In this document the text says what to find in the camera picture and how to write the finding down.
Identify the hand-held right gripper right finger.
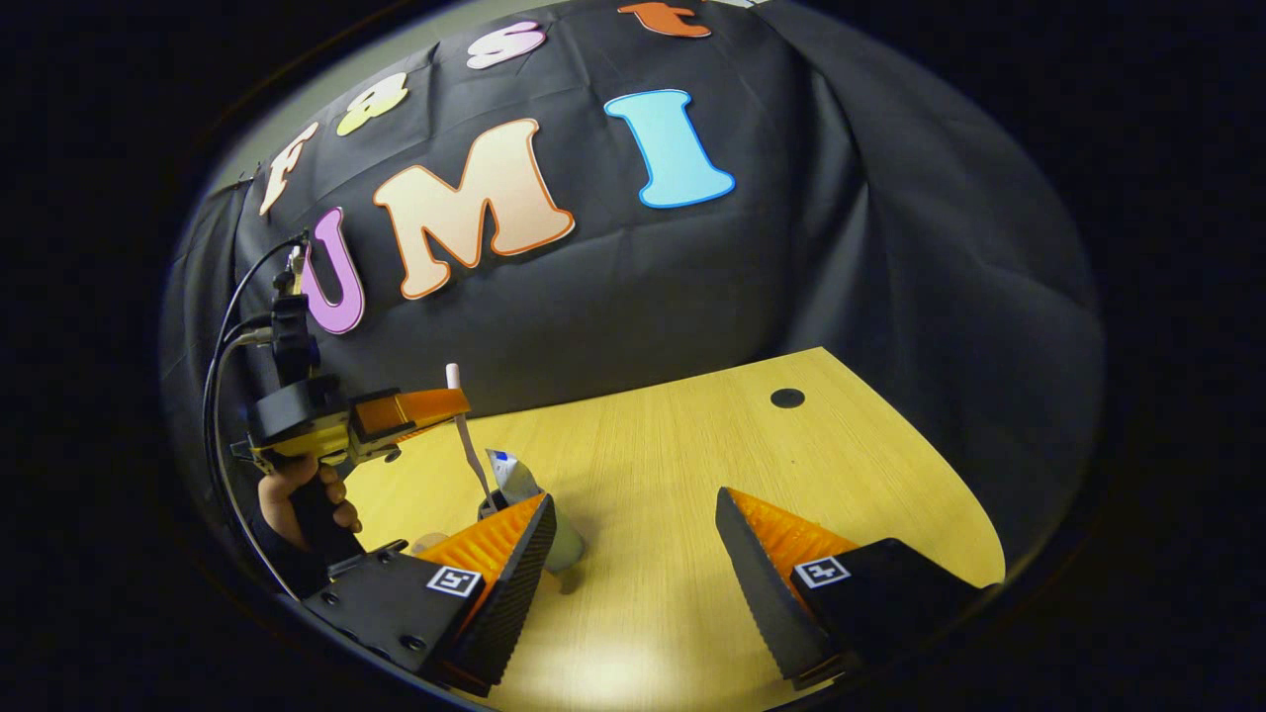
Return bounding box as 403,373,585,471
715,487,992,692

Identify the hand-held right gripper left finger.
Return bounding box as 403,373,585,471
305,492,558,697

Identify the white toothbrush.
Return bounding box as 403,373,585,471
445,363,497,517

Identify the light blue cup wooden handle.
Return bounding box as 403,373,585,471
410,494,587,577

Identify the white toothpaste tube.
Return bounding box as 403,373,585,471
486,449,542,511

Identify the wooden desktop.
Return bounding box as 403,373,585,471
341,346,1008,712

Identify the black backdrop cloth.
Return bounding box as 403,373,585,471
163,0,1105,594

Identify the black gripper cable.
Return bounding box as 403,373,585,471
202,231,310,594

